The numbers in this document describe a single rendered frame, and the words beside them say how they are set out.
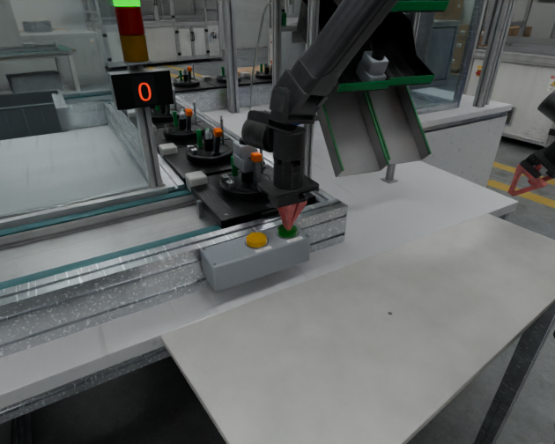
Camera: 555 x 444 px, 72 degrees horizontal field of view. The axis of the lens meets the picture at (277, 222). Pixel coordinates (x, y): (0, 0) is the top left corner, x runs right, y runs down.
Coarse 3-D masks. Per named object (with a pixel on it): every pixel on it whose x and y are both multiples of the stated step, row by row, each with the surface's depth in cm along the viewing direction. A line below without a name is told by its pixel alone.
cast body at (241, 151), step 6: (240, 138) 88; (234, 144) 89; (240, 144) 88; (246, 144) 88; (234, 150) 90; (240, 150) 87; (246, 150) 88; (252, 150) 88; (234, 156) 91; (240, 156) 88; (246, 156) 88; (234, 162) 92; (240, 162) 89; (246, 162) 88; (252, 162) 88; (240, 168) 90; (246, 168) 88; (252, 168) 89
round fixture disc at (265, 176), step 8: (232, 176) 96; (240, 176) 96; (264, 176) 96; (272, 176) 96; (224, 184) 92; (240, 184) 92; (248, 184) 92; (224, 192) 90; (232, 192) 89; (240, 192) 88; (248, 192) 88; (256, 192) 88; (264, 192) 89; (240, 200) 89; (248, 200) 89
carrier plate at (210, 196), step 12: (264, 168) 106; (216, 180) 99; (192, 192) 95; (204, 192) 93; (216, 192) 93; (204, 204) 88; (216, 204) 87; (228, 204) 87; (240, 204) 87; (252, 204) 87; (264, 204) 87; (216, 216) 83; (228, 216) 83; (240, 216) 83; (252, 216) 84
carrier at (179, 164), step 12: (204, 132) 110; (168, 144) 117; (192, 144) 112; (204, 144) 111; (228, 144) 117; (168, 156) 114; (180, 156) 114; (192, 156) 108; (204, 156) 109; (216, 156) 108; (228, 156) 110; (180, 168) 106; (192, 168) 106; (204, 168) 106; (216, 168) 106; (228, 168) 106
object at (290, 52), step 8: (288, 8) 161; (288, 16) 161; (296, 16) 162; (288, 24) 159; (296, 24) 160; (288, 32) 161; (288, 40) 162; (288, 48) 164; (296, 48) 164; (304, 48) 167; (288, 56) 165; (296, 56) 166; (288, 64) 167
